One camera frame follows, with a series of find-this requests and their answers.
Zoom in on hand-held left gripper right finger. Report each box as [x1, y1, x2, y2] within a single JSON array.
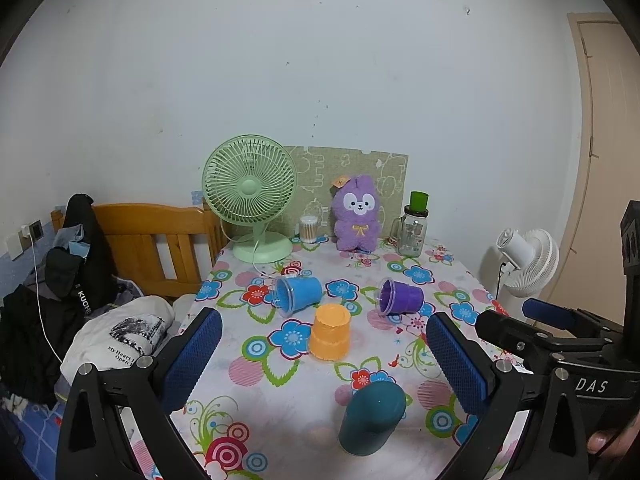
[[425, 311, 587, 480]]

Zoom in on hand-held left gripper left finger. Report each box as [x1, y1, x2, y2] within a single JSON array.
[[55, 307, 224, 480]]

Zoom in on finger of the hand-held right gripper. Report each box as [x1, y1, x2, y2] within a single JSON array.
[[474, 309, 557, 358], [522, 298, 603, 335]]

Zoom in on teal plastic cup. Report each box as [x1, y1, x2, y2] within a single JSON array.
[[338, 382, 407, 457]]

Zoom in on purple plastic cup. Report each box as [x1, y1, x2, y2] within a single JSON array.
[[377, 277, 425, 317]]

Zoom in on blue plastic cup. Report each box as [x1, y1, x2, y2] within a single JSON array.
[[271, 275, 323, 317]]

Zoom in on orange plastic cup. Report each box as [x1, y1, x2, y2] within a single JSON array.
[[307, 303, 352, 362]]

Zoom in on person's right hand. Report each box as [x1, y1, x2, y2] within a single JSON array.
[[587, 422, 640, 462]]

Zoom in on white standing fan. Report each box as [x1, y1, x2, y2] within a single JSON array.
[[482, 227, 560, 307]]

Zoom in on white printed shirt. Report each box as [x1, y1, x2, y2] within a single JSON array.
[[60, 296, 176, 387]]

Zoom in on floral tablecloth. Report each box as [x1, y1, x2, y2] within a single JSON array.
[[120, 234, 532, 480]]

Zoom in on glass jar mug green lid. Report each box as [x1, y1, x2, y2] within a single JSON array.
[[391, 191, 432, 258]]

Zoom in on black jacket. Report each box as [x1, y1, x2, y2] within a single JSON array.
[[46, 192, 121, 317]]

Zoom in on dark cloth pile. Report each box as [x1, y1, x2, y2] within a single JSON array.
[[0, 280, 87, 407]]

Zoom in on purple plush bunny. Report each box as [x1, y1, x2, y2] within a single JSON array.
[[331, 174, 388, 252]]

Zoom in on cotton swab container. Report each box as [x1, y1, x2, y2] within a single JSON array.
[[299, 215, 321, 244]]

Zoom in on blue patterned bedsheet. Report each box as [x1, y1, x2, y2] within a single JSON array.
[[0, 394, 68, 480]]

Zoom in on green desk fan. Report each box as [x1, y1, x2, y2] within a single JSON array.
[[202, 135, 299, 264]]

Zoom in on beige door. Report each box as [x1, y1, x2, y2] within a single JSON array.
[[549, 12, 640, 313]]

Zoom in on beige printed board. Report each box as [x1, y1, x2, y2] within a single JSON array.
[[280, 145, 409, 241]]

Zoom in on white charging cable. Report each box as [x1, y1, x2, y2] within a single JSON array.
[[26, 236, 65, 363]]

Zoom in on wall socket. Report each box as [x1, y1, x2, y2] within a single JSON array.
[[19, 219, 44, 250]]

